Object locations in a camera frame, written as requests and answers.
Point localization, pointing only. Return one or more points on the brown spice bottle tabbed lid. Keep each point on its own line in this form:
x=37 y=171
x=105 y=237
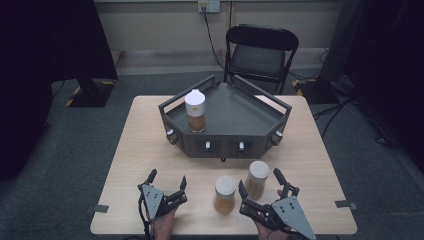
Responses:
x=195 y=110

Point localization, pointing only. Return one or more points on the dark curtain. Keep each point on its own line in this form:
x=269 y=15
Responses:
x=390 y=66
x=40 y=66

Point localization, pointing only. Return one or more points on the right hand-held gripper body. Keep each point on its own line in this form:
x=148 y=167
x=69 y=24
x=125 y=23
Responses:
x=290 y=213

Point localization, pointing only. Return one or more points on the black folding chair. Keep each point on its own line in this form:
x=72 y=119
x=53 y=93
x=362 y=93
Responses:
x=258 y=60

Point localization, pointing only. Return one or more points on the dark grey corner storage rack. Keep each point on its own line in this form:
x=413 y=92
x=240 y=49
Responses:
x=233 y=113

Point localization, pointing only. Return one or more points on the white wall socket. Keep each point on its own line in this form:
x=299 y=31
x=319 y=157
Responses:
x=209 y=5

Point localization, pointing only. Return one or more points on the tan spice bottle white lid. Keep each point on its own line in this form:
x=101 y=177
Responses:
x=257 y=178

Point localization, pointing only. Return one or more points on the person's right hand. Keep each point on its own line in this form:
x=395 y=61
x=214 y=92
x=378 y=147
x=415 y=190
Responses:
x=266 y=231

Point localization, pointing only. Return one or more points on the grey tape strip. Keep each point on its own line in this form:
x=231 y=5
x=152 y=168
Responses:
x=345 y=204
x=97 y=209

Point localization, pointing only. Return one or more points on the person's left hand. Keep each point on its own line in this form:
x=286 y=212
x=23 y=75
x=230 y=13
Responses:
x=165 y=225

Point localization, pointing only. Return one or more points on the orange spice bottle white lid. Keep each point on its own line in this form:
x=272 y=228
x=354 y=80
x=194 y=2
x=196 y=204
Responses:
x=225 y=195

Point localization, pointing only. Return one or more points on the black stand base yellow tape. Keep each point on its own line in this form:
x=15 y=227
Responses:
x=93 y=95
x=315 y=91

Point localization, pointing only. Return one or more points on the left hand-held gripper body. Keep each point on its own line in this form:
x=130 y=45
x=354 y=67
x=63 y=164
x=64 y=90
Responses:
x=154 y=201

